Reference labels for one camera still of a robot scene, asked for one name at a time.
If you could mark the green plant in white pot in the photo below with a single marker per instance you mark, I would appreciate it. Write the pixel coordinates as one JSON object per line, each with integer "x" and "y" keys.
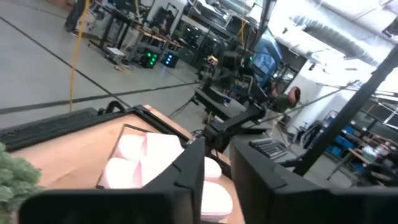
{"x": 15, "y": 177}

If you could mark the person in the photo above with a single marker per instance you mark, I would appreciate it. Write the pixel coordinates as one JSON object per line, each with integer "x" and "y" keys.
{"x": 74, "y": 15}
{"x": 284, "y": 102}

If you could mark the monitor with blue screen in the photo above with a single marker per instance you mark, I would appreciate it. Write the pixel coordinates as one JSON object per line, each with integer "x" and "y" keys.
{"x": 265, "y": 59}

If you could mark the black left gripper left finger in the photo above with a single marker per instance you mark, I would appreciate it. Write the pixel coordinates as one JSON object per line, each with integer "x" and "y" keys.
{"x": 186, "y": 180}

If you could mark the wooden shelf black metal frame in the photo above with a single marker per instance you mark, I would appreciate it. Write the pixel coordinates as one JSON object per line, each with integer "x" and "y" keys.
{"x": 111, "y": 155}

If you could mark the black computer green lights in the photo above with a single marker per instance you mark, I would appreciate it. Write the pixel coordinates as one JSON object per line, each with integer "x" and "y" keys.
{"x": 150, "y": 60}

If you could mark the black workbench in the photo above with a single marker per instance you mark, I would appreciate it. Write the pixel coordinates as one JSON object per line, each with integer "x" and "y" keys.
{"x": 214, "y": 102}

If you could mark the silver ventilation duct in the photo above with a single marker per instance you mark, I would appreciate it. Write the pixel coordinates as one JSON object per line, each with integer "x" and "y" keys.
{"x": 335, "y": 37}

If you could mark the black table edge rail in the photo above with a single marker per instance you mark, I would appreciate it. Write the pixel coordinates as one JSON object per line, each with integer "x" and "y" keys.
{"x": 46, "y": 127}

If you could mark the blue storage bin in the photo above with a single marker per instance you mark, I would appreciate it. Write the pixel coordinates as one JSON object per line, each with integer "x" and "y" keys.
{"x": 340, "y": 144}

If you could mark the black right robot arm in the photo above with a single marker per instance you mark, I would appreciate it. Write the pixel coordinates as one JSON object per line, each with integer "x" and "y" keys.
{"x": 236, "y": 119}

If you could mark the pink rubber slide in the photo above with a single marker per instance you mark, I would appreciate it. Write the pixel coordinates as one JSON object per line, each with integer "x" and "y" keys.
{"x": 161, "y": 146}
{"x": 122, "y": 174}

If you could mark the black computer blue lights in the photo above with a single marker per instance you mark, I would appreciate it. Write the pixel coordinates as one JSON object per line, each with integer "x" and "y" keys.
{"x": 170, "y": 60}

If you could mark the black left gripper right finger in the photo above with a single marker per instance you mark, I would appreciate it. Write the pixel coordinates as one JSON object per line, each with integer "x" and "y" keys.
{"x": 267, "y": 196}

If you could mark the wooden background workbench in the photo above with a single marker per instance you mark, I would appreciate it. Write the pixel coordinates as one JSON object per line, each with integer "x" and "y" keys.
{"x": 161, "y": 39}

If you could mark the black rig frame post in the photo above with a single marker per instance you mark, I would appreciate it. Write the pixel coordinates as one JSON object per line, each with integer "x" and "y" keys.
{"x": 348, "y": 112}

